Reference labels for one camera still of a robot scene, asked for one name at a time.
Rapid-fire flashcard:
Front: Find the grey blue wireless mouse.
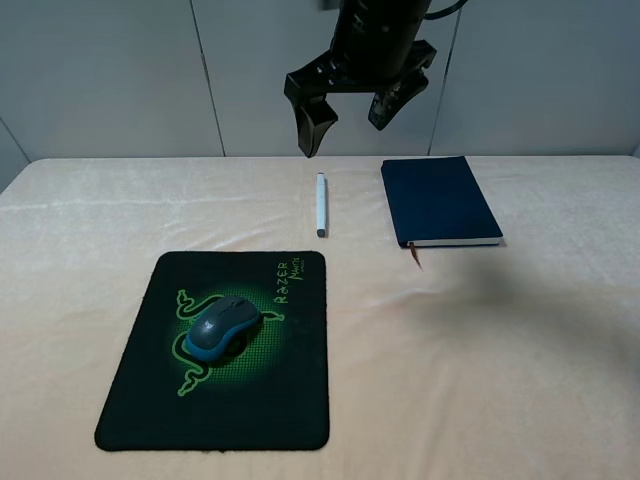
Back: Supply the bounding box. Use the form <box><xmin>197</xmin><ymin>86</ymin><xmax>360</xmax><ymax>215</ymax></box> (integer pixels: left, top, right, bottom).
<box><xmin>185</xmin><ymin>296</ymin><xmax>262</xmax><ymax>363</ymax></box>

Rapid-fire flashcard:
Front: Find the dark blue notebook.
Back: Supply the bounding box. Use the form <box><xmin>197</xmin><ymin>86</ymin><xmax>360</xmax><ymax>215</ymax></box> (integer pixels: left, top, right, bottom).
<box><xmin>381</xmin><ymin>157</ymin><xmax>503</xmax><ymax>248</ymax></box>

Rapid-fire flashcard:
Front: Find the brown ribbon bookmark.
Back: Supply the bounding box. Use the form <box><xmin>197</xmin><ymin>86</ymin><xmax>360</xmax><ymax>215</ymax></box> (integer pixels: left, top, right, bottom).
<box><xmin>407</xmin><ymin>242</ymin><xmax>423</xmax><ymax>269</ymax></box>

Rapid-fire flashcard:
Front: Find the black green Razer mouse pad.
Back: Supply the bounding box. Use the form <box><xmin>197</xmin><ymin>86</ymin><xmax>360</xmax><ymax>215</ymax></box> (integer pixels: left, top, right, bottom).
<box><xmin>94</xmin><ymin>251</ymin><xmax>330</xmax><ymax>451</ymax></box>

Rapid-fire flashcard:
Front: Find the white marker pen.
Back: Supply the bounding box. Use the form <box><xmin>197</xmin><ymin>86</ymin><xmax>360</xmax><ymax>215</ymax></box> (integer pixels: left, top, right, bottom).
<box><xmin>316</xmin><ymin>172</ymin><xmax>328</xmax><ymax>238</ymax></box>

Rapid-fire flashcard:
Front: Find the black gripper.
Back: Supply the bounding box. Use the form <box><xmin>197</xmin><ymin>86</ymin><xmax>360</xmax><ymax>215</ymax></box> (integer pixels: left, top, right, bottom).
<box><xmin>284</xmin><ymin>0</ymin><xmax>436</xmax><ymax>158</ymax></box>

